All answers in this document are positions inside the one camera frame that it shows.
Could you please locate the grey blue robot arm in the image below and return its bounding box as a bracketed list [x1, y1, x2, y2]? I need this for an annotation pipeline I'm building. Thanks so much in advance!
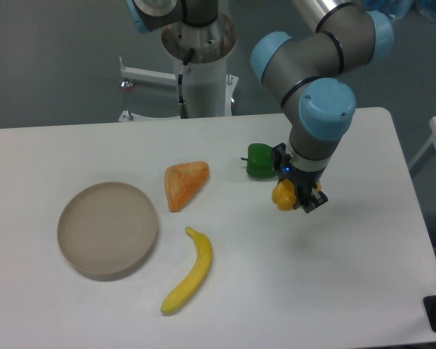
[127, 1, 394, 212]

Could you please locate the green toy bell pepper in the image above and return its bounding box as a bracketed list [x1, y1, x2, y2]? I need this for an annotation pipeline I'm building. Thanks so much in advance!
[241, 143, 276, 180]

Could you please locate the orange triangular toy slice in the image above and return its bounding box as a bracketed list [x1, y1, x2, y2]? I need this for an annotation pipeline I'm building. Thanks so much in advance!
[164, 161, 209, 212]

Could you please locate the beige round plate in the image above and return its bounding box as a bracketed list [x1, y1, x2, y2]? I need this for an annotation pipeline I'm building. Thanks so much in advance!
[57, 182, 158, 281]

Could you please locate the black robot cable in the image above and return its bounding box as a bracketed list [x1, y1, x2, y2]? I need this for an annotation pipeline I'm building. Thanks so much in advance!
[177, 47, 195, 119]

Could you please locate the yellow toy bell pepper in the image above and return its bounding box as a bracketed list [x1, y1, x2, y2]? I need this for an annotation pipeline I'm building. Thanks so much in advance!
[271, 179, 298, 211]

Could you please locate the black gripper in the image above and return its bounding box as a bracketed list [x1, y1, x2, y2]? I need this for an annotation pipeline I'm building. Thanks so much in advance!
[272, 143, 328, 213]

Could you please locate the blue plastic bag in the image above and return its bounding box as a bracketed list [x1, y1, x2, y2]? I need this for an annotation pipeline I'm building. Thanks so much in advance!
[359, 0, 436, 20]

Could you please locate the yellow toy banana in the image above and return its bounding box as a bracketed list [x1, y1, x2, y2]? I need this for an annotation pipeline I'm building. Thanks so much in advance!
[161, 227, 214, 316]

